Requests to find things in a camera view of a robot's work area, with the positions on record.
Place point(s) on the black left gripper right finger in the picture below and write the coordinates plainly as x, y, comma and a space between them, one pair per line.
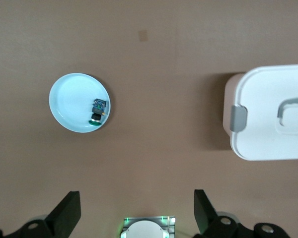
206, 218

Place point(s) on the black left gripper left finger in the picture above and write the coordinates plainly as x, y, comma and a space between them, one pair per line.
64, 218

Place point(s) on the white lunch box grey clips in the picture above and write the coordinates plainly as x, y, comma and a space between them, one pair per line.
263, 111

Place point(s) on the green push-button switch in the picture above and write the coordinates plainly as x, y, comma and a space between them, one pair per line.
98, 111

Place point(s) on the small tan tape patch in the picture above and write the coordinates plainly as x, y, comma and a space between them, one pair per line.
143, 35

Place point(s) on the light blue round plate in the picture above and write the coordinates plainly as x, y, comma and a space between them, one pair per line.
72, 99

